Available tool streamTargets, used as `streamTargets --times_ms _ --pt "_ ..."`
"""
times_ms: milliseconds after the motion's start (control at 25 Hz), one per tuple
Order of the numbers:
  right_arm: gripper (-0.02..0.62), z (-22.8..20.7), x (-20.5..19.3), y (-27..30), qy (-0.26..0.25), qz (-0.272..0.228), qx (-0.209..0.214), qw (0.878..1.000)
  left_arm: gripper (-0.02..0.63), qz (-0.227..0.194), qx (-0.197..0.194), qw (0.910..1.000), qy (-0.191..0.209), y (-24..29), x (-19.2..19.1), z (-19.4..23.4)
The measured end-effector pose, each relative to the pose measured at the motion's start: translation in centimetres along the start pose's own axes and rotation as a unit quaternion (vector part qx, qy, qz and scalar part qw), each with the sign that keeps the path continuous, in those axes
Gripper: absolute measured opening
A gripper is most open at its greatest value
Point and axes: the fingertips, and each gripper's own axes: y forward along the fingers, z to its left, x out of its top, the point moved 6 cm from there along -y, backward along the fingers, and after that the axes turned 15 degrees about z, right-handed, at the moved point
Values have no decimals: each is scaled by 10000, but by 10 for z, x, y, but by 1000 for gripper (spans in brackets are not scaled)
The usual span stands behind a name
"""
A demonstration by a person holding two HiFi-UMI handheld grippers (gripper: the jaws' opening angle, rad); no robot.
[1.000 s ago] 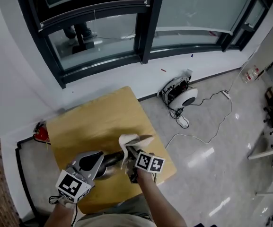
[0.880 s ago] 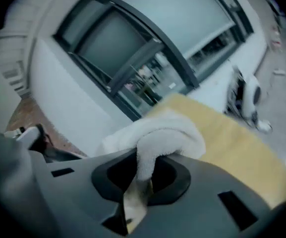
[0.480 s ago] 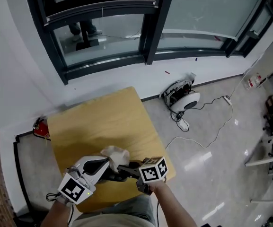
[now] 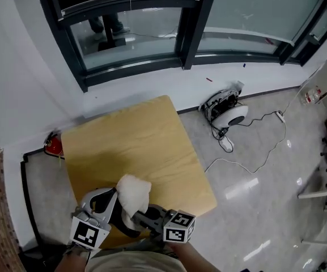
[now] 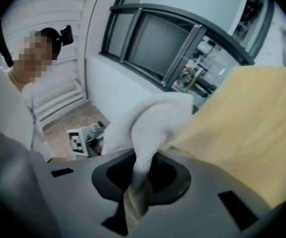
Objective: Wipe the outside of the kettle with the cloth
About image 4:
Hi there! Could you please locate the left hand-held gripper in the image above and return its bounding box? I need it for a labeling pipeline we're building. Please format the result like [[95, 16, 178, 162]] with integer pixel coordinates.
[[70, 187, 119, 250]]

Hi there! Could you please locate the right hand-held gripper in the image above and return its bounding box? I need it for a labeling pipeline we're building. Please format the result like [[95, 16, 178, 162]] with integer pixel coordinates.
[[133, 205, 197, 244]]

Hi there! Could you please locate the white cloth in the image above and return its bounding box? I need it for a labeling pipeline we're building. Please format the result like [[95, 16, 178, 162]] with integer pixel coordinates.
[[116, 174, 152, 230]]

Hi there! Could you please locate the person's right forearm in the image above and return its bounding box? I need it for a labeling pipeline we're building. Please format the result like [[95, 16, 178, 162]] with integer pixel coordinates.
[[167, 240, 223, 272]]

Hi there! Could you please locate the person's left forearm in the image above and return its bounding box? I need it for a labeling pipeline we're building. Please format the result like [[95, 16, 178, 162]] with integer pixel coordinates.
[[53, 244, 92, 272]]

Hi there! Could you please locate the person's beige shirt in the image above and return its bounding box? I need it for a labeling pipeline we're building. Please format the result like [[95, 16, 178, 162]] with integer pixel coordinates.
[[86, 247, 189, 272]]

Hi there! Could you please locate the red fire extinguisher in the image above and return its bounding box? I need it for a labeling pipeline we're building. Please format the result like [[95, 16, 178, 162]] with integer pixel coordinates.
[[43, 131, 65, 160]]

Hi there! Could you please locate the white power adapter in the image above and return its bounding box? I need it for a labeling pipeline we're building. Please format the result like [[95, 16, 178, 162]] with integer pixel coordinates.
[[218, 137, 234, 153]]

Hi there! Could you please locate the white round robot device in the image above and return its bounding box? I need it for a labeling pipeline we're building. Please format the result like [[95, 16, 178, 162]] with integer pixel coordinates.
[[198, 80, 249, 129]]

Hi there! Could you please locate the clear plastic bottle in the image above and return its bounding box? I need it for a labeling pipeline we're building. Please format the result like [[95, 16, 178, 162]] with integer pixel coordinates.
[[303, 86, 323, 107]]

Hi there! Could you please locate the long white floor cable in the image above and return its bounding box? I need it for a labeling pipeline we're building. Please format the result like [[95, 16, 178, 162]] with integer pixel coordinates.
[[204, 117, 288, 175]]

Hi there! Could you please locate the black floor cable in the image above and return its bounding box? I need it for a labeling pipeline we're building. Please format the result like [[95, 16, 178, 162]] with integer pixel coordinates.
[[210, 110, 279, 141]]

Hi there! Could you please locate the black window frame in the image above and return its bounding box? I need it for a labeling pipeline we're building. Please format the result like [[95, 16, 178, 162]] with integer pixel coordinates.
[[34, 0, 327, 94]]

